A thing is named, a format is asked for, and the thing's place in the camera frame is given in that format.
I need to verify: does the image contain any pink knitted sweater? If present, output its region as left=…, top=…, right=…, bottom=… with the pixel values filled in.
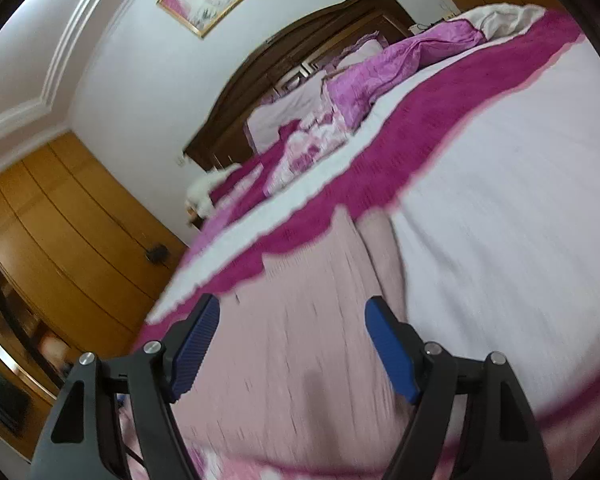
left=173, top=207, right=408, bottom=474

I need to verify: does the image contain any striped magenta white bedspread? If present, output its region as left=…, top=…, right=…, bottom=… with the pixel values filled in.
left=140, top=4, right=600, bottom=479

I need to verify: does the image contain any dark wooden headboard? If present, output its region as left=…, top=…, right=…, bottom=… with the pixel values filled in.
left=183, top=0, right=415, bottom=170

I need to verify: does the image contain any wooden wardrobe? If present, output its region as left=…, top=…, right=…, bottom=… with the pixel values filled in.
left=0, top=132, right=185, bottom=458

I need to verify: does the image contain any white plush toy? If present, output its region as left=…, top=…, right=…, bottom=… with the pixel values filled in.
left=185, top=162, right=242, bottom=218

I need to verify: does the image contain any floral pink quilt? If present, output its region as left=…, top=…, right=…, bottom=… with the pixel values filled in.
left=262, top=20, right=486, bottom=197

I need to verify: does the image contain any lilac ruffled pillow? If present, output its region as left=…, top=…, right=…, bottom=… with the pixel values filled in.
left=245, top=70, right=327, bottom=154

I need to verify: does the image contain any black bag on wardrobe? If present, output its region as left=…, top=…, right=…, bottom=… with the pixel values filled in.
left=145, top=244, right=170, bottom=264

